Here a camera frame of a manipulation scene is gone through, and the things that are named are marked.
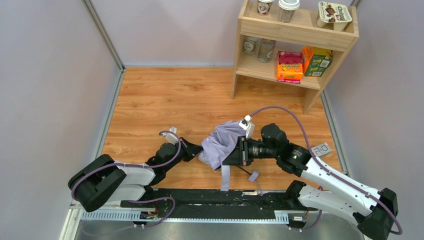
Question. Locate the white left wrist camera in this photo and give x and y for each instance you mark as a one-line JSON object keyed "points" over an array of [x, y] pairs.
{"points": [[171, 135]]}

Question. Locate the clear cup white lid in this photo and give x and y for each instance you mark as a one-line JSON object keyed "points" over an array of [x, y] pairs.
{"points": [[287, 8]]}

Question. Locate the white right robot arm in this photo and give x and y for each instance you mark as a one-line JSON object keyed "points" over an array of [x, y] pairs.
{"points": [[373, 211]]}

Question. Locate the white R&O box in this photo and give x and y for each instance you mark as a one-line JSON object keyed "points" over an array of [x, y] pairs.
{"points": [[321, 150]]}

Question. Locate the lavender folding umbrella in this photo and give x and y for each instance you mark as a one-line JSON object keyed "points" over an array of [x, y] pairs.
{"points": [[218, 145]]}

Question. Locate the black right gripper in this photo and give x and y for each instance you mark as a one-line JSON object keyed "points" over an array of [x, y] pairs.
{"points": [[242, 151]]}

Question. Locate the paper cup red print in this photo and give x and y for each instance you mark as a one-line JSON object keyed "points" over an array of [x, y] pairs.
{"points": [[263, 7]]}

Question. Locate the glass jar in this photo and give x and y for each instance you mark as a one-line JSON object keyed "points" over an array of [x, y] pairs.
{"points": [[266, 50], [250, 44]]}

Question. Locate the glass jar left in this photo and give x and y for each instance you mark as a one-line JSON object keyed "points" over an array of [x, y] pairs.
{"points": [[250, 44]]}

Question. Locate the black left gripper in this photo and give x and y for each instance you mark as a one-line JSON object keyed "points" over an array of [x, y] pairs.
{"points": [[185, 150]]}

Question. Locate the Chobani yogurt pack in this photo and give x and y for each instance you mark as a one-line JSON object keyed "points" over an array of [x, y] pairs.
{"points": [[334, 14]]}

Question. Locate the glass jar right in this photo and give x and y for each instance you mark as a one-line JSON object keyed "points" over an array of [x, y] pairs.
{"points": [[266, 50]]}

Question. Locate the wooden shelf unit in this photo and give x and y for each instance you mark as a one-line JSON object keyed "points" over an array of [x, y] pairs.
{"points": [[302, 30]]}

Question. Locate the orange pink snack box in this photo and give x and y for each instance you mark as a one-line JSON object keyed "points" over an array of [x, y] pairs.
{"points": [[289, 67]]}

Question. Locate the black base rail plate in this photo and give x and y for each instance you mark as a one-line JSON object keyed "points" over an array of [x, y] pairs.
{"points": [[216, 204]]}

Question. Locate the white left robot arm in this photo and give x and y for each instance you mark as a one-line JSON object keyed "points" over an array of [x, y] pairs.
{"points": [[105, 180]]}

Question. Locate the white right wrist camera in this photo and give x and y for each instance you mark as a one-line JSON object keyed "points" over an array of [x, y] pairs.
{"points": [[247, 125]]}

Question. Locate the green orange carton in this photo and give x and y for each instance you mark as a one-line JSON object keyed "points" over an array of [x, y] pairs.
{"points": [[315, 60]]}

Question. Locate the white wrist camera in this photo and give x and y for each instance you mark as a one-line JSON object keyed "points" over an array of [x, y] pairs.
{"points": [[247, 125], [171, 135]]}

